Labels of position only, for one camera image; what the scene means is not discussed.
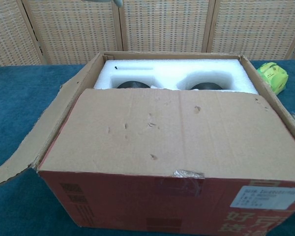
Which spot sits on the green tissue pack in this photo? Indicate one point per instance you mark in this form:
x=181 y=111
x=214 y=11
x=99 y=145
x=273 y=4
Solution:
x=275 y=76

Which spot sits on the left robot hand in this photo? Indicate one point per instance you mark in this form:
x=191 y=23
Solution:
x=118 y=2

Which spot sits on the woven bamboo folding screen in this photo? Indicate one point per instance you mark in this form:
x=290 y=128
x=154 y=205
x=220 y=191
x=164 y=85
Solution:
x=167 y=24

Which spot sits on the red cardboard box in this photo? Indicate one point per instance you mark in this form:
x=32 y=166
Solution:
x=162 y=132

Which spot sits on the white foam insert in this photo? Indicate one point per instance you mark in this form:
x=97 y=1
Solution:
x=167 y=71

